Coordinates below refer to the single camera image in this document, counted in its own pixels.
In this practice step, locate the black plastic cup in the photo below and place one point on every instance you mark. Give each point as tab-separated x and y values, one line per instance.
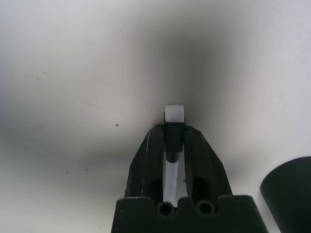
291	194

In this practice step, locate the white marker pen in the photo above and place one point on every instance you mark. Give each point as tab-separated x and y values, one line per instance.
174	114

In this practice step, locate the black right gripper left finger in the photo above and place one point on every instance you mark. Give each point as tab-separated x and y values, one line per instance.
143	174

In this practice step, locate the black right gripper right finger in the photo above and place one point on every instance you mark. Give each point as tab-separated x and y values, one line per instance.
206	170

